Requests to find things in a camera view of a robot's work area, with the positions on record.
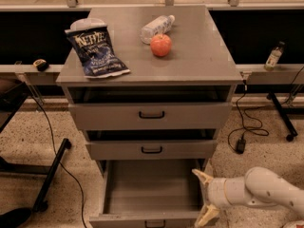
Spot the grey drawer cabinet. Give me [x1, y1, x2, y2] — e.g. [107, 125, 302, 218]
[55, 5, 244, 176]

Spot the grey bottom drawer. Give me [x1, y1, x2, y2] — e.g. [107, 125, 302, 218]
[89, 159, 204, 228]

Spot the grey drawer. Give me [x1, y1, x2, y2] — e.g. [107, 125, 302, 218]
[69, 86, 231, 130]
[85, 129, 217, 161]
[89, 159, 204, 228]

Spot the grey top drawer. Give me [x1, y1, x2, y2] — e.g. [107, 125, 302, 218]
[69, 86, 231, 130]

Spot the black left stand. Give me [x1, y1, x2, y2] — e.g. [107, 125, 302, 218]
[0, 78, 72, 213]

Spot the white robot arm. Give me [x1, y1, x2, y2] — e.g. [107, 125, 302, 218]
[192, 167, 304, 228]

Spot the small glass bottle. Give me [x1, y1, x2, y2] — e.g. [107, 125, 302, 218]
[264, 41, 285, 71]

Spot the black left floor cable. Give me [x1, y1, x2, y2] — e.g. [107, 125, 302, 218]
[28, 93, 88, 228]

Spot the black right stand leg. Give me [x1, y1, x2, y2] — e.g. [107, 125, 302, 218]
[267, 92, 304, 142]

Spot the clear plastic water bottle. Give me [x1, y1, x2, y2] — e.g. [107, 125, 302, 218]
[141, 15, 175, 45]

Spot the blue kettle chips bag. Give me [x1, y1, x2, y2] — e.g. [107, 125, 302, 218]
[66, 25, 130, 79]

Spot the red apple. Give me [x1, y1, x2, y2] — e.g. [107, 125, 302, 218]
[150, 34, 172, 57]

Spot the grey middle drawer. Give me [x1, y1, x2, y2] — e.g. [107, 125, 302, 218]
[85, 129, 217, 161]

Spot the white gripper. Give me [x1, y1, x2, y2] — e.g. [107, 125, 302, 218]
[192, 169, 229, 228]

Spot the black power adapter cable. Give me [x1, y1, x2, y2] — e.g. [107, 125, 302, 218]
[227, 80, 270, 155]

